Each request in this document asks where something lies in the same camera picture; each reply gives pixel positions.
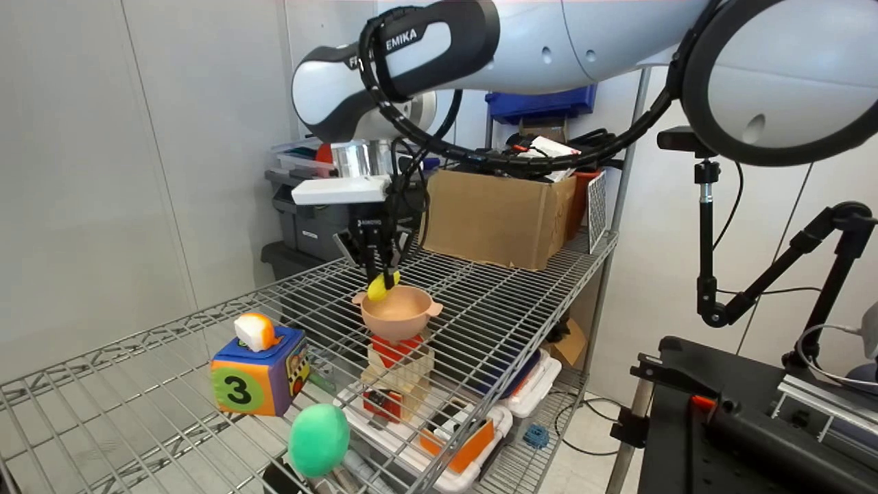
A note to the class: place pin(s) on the yellow toy corn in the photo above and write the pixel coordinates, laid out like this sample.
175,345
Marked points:
380,286

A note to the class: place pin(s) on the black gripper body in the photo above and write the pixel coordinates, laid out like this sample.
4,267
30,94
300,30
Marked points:
395,220

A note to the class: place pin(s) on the cardboard box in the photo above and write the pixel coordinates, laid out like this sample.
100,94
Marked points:
498,220

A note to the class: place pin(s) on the colourful number cube toy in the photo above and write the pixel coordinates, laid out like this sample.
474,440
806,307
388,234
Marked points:
259,382

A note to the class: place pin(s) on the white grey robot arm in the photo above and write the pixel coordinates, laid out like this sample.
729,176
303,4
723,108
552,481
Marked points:
758,80

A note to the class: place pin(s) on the white orange tray below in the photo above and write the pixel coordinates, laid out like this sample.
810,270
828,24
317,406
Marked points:
437,429

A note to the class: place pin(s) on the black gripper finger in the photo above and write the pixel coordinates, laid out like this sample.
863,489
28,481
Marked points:
389,267
371,264

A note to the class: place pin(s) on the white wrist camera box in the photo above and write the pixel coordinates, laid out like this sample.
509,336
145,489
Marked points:
340,190

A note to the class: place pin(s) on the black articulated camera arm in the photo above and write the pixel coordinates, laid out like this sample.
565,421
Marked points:
854,227

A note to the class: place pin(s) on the pink plastic bowl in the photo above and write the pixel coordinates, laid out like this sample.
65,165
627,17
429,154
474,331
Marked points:
397,316

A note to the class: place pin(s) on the grey storage bin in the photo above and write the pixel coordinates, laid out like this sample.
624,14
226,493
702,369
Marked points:
307,234

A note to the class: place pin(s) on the orange white toy on cube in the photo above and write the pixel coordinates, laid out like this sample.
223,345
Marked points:
255,331

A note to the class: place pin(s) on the metal wire shelf rack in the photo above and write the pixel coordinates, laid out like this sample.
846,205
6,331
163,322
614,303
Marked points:
138,417

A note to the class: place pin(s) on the black camera on stand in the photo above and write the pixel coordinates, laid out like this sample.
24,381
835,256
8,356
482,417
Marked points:
683,139

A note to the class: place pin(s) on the black cart frame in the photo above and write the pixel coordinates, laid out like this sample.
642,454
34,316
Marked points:
724,423

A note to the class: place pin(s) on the red white wooden toy stack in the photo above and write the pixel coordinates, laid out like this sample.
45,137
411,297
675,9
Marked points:
395,381

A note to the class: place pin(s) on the blue bin on box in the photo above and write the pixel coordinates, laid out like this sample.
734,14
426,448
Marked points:
510,108

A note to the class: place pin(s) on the green ball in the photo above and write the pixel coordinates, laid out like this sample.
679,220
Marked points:
318,440

